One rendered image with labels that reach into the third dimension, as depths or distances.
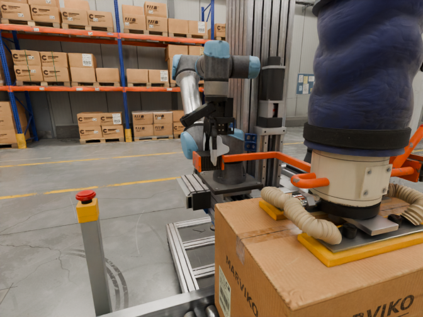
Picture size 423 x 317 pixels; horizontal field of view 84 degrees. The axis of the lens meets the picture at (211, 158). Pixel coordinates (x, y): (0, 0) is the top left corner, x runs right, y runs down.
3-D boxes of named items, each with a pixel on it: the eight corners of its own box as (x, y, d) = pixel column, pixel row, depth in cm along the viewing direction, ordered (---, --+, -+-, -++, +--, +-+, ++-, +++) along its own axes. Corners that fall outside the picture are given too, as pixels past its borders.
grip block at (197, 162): (198, 172, 72) (198, 156, 71) (192, 165, 80) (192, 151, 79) (224, 170, 75) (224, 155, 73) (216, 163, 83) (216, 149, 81)
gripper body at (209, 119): (234, 136, 73) (235, 97, 70) (208, 138, 71) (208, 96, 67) (225, 133, 80) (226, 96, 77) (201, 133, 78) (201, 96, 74)
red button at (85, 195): (75, 207, 87) (73, 197, 86) (78, 199, 93) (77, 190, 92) (95, 204, 89) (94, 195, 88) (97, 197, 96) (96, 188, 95)
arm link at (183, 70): (223, 150, 92) (201, 49, 113) (186, 153, 88) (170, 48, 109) (216, 162, 103) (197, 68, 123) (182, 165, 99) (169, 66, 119)
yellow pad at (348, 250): (328, 268, 46) (331, 247, 45) (296, 240, 56) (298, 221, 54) (442, 238, 56) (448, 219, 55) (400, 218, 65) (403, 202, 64)
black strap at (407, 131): (354, 153, 45) (357, 133, 44) (284, 135, 67) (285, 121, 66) (434, 146, 52) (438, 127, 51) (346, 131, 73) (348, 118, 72)
